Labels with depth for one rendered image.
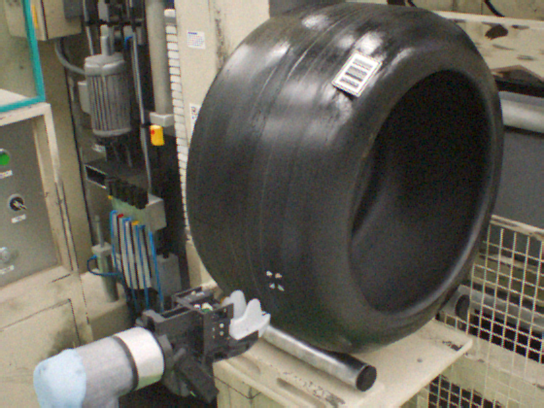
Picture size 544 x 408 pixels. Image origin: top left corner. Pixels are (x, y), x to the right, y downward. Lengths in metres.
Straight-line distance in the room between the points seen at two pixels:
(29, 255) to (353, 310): 0.77
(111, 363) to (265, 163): 0.32
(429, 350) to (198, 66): 0.68
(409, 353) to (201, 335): 0.53
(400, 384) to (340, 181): 0.49
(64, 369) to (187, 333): 0.18
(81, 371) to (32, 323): 0.68
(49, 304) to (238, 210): 0.68
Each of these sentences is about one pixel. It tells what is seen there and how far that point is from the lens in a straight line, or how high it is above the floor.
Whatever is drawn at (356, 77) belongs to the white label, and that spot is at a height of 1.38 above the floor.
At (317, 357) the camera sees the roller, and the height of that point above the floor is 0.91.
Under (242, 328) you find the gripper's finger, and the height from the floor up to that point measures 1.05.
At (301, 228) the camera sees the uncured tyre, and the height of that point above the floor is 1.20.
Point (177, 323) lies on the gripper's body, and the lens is 0.89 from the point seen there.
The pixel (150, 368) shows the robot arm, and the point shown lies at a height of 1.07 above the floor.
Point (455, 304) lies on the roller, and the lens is 1.27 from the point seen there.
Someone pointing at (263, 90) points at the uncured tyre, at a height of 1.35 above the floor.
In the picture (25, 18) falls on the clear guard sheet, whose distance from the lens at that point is 1.37.
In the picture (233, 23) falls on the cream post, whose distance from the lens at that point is 1.20.
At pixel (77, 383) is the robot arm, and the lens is 0.82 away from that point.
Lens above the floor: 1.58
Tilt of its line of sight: 23 degrees down
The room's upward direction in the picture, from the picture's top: 3 degrees counter-clockwise
